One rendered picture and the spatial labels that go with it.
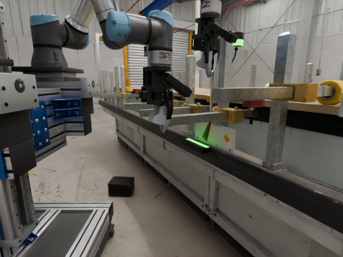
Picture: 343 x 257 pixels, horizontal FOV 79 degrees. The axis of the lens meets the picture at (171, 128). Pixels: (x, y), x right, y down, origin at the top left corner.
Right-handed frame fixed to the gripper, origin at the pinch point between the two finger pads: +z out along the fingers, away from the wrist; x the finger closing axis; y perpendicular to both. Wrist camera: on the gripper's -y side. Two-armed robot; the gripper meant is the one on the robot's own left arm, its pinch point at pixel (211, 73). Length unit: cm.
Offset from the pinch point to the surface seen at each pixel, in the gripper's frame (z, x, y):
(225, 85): 4.2, -6.8, -3.1
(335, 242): 43, 7, -45
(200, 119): 16.2, 8.3, -2.0
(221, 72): -0.7, -6.4, -0.8
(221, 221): 86, -33, 5
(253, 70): -7, -136, 34
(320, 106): 9.8, -13.9, -34.4
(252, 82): 5, -136, 34
